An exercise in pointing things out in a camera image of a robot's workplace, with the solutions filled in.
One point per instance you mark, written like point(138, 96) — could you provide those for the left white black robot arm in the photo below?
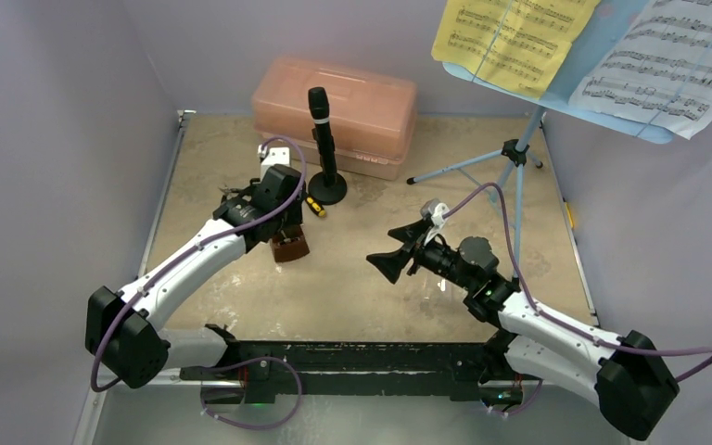
point(125, 329)

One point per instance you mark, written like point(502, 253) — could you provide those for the pink plastic storage box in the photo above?
point(372, 116)

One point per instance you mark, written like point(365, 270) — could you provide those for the brown wooden metronome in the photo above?
point(289, 244)

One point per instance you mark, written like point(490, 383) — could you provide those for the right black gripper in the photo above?
point(417, 248)

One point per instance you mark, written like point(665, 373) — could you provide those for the black yellow screwdriver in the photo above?
point(317, 209)

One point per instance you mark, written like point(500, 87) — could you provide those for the black microphone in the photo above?
point(322, 133)

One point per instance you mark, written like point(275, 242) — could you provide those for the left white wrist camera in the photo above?
point(273, 156)

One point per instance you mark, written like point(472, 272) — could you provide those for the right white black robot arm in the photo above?
point(625, 377)

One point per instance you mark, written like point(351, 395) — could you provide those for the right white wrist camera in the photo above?
point(435, 212)

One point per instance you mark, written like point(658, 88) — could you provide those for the black round microphone stand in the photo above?
point(323, 192)

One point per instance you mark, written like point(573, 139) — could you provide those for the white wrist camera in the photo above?
point(273, 156)
point(435, 212)

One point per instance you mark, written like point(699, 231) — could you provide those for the yellow sheet music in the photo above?
point(516, 45)

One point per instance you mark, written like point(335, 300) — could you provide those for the black handled pliers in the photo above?
point(234, 191)

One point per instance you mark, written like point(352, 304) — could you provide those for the white sheet music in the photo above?
point(659, 73)

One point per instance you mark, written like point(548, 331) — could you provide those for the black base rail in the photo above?
point(263, 370)

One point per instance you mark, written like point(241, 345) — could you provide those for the light blue music stand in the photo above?
point(608, 22)

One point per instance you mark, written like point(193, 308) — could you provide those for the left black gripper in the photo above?
point(294, 215)

